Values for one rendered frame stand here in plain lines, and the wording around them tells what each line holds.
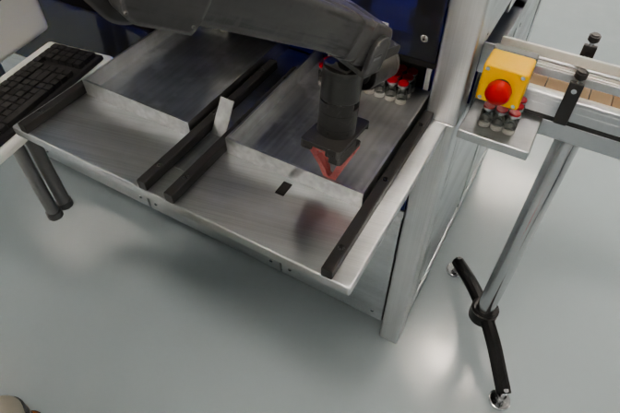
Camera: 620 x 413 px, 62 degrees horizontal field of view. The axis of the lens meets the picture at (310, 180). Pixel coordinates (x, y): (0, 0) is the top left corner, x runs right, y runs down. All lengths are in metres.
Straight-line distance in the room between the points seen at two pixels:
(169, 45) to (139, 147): 0.33
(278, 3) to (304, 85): 0.58
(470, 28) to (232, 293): 1.20
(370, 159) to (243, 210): 0.24
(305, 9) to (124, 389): 1.37
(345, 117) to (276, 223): 0.20
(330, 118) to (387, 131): 0.25
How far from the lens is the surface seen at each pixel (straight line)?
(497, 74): 0.90
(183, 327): 1.74
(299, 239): 0.78
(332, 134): 0.73
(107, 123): 1.03
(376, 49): 0.65
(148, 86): 1.10
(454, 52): 0.90
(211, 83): 1.07
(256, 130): 0.95
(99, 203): 2.14
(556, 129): 1.07
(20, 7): 1.47
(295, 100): 1.01
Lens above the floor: 1.50
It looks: 47 degrees down
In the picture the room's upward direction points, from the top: straight up
